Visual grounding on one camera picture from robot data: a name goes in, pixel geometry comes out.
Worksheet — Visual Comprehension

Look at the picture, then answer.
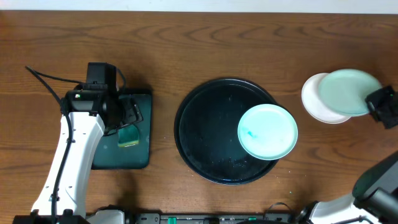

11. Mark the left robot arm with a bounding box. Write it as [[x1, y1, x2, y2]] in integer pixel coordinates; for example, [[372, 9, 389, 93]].
[[13, 89, 152, 223]]

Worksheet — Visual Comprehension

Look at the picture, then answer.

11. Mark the black rectangular water tray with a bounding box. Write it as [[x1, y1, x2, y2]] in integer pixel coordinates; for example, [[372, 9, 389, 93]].
[[91, 88, 152, 170]]

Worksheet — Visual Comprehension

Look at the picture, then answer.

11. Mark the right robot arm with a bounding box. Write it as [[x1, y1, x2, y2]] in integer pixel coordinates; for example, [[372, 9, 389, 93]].
[[296, 86, 397, 224]]

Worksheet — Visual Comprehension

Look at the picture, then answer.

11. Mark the left black cable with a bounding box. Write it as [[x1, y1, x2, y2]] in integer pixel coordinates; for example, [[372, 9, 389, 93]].
[[24, 65, 127, 224]]

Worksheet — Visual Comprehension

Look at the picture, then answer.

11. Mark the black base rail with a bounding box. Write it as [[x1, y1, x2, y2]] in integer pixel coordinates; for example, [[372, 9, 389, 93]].
[[86, 205, 297, 224]]

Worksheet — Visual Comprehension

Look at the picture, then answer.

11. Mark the green scouring sponge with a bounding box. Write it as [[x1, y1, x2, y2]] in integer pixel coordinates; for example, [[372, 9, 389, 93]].
[[118, 124, 140, 147]]

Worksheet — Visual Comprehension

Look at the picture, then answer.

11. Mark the mint plate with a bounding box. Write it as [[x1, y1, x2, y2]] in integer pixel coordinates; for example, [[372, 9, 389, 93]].
[[237, 104, 299, 161], [318, 68, 382, 116]]

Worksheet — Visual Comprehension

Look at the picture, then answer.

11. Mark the black round tray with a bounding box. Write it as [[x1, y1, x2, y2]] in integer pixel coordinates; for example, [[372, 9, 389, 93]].
[[174, 78, 277, 185]]

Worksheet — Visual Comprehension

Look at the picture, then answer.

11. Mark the white plate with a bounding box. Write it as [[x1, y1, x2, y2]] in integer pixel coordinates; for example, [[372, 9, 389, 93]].
[[301, 73, 351, 124]]

